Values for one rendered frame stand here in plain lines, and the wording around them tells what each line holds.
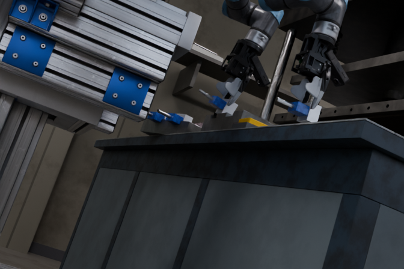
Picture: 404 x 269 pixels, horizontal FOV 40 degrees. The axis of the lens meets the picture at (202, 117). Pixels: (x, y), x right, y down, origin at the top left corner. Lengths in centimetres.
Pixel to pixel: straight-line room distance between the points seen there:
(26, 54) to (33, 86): 11
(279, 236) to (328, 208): 15
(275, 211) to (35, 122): 64
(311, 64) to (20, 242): 309
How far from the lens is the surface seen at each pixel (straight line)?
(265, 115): 312
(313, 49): 160
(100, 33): 125
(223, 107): 175
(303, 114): 156
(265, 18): 181
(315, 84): 157
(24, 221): 426
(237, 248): 133
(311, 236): 111
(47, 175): 425
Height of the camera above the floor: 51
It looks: 12 degrees up
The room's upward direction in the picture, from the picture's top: 19 degrees clockwise
